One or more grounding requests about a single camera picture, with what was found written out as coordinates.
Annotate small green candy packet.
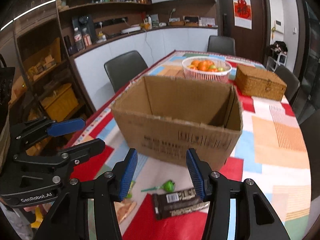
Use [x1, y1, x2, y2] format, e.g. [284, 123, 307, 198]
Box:
[125, 180, 136, 199]

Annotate brown cardboard box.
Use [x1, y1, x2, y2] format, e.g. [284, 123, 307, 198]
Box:
[111, 75, 243, 170]

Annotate red fu door poster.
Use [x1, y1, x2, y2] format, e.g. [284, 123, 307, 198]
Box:
[233, 0, 252, 30]

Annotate dark chair far end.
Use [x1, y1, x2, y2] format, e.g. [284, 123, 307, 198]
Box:
[207, 35, 236, 56]

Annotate oranges pile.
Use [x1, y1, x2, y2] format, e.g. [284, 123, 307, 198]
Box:
[188, 60, 225, 72]

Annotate dark chair right near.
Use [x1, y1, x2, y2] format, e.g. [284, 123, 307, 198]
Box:
[298, 115, 320, 230]

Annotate green lollipop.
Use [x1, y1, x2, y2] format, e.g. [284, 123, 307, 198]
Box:
[141, 180, 175, 193]

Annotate dark chair left side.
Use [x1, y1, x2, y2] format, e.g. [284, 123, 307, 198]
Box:
[104, 50, 148, 93]

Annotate plastic water bottle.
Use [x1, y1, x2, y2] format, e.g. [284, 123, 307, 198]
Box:
[74, 27, 85, 51]

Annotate person hand under gripper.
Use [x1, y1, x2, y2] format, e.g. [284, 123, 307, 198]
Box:
[23, 203, 52, 214]

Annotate dark chair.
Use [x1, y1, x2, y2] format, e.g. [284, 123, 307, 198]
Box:
[298, 115, 320, 230]
[104, 50, 148, 93]
[274, 66, 300, 103]

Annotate dark chocolate bar wrapper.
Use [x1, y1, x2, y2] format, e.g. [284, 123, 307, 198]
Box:
[152, 188, 210, 220]

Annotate black coffee machine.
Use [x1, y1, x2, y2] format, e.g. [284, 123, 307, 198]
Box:
[72, 14, 98, 43]

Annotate dark chair right far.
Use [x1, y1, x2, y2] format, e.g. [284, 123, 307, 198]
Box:
[274, 66, 300, 103]

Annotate red label bottle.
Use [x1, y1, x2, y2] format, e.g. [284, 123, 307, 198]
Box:
[82, 28, 92, 48]

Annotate white fruit basket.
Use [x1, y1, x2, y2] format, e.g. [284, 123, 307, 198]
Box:
[182, 56, 232, 83]

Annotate woven wicker basket box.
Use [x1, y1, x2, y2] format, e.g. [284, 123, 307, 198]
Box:
[235, 64, 287, 101]

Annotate brown wooden door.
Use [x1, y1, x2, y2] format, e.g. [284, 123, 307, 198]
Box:
[217, 0, 271, 63]

